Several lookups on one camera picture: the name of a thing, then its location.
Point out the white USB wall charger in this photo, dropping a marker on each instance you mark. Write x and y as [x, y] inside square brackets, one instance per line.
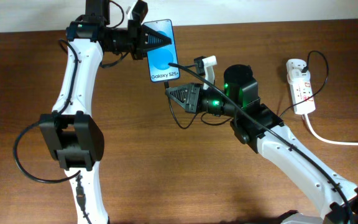
[296, 75]

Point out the white power strip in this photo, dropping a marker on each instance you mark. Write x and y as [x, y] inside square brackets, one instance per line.
[301, 92]

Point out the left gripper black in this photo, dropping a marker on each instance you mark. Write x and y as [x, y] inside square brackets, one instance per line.
[138, 40]

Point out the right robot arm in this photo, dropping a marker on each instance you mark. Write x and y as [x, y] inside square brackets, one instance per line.
[254, 124]

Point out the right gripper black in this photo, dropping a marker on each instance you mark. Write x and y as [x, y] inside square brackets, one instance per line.
[196, 98]

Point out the blue Galaxy smartphone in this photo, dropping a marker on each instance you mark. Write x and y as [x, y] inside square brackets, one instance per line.
[159, 59]

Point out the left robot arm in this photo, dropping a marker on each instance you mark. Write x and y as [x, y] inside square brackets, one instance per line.
[70, 133]

